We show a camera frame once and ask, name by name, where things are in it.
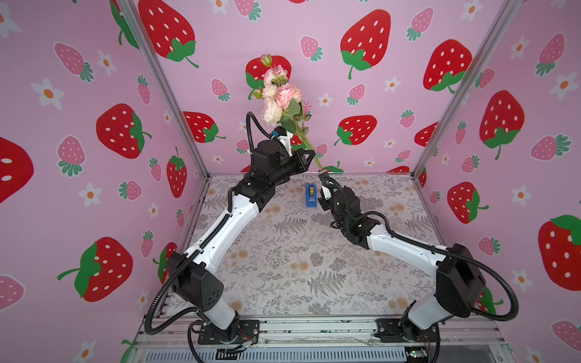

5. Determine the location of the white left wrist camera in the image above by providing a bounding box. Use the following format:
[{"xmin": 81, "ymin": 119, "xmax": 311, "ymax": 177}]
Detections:
[{"xmin": 272, "ymin": 126, "xmax": 294, "ymax": 157}]

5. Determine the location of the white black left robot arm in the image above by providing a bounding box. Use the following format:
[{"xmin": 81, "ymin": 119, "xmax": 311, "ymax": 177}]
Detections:
[{"xmin": 163, "ymin": 139, "xmax": 316, "ymax": 342}]

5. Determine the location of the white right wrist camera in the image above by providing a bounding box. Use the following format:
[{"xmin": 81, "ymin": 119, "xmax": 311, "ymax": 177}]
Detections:
[{"xmin": 319, "ymin": 171, "xmax": 332, "ymax": 201}]

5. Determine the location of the aluminium corner post right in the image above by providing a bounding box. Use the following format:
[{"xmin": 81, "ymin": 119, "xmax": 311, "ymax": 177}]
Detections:
[{"xmin": 411, "ymin": 0, "xmax": 522, "ymax": 182}]

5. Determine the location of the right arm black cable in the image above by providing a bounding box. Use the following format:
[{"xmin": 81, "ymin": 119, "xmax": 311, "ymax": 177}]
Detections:
[{"xmin": 317, "ymin": 169, "xmax": 520, "ymax": 363}]

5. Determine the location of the aluminium corner post left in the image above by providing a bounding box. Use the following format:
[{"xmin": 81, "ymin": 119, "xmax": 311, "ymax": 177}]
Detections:
[{"xmin": 119, "ymin": 0, "xmax": 210, "ymax": 181}]

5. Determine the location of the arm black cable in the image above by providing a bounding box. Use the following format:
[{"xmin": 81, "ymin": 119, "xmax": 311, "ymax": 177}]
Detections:
[
  {"xmin": 317, "ymin": 169, "xmax": 520, "ymax": 363},
  {"xmin": 144, "ymin": 110, "xmax": 273, "ymax": 363}
]

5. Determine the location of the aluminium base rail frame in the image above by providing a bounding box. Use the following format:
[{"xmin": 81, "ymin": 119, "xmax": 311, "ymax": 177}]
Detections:
[{"xmin": 122, "ymin": 316, "xmax": 518, "ymax": 362}]

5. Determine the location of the blue tape dispenser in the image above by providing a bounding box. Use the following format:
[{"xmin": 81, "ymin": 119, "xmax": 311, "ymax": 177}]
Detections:
[{"xmin": 305, "ymin": 184, "xmax": 318, "ymax": 208}]

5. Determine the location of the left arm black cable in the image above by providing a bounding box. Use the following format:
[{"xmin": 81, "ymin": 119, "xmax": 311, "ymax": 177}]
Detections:
[{"xmin": 144, "ymin": 110, "xmax": 273, "ymax": 363}]

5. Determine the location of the artificial pink flower bouquet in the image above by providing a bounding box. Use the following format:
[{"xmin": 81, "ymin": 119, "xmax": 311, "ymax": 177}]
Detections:
[{"xmin": 245, "ymin": 54, "xmax": 316, "ymax": 151}]

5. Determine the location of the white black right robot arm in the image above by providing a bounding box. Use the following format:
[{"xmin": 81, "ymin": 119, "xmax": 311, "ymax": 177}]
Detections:
[{"xmin": 319, "ymin": 181, "xmax": 486, "ymax": 342}]

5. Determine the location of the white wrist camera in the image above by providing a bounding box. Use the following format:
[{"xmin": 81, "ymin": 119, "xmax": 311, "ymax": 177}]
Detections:
[
  {"xmin": 319, "ymin": 171, "xmax": 332, "ymax": 201},
  {"xmin": 272, "ymin": 126, "xmax": 294, "ymax": 157}
]

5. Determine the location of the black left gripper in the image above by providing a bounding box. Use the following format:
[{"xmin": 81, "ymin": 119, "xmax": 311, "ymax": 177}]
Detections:
[{"xmin": 265, "ymin": 150, "xmax": 313, "ymax": 191}]

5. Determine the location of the aluminium corner post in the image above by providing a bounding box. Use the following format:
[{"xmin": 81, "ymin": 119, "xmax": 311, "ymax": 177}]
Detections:
[
  {"xmin": 411, "ymin": 0, "xmax": 522, "ymax": 182},
  {"xmin": 119, "ymin": 0, "xmax": 210, "ymax": 181}
]

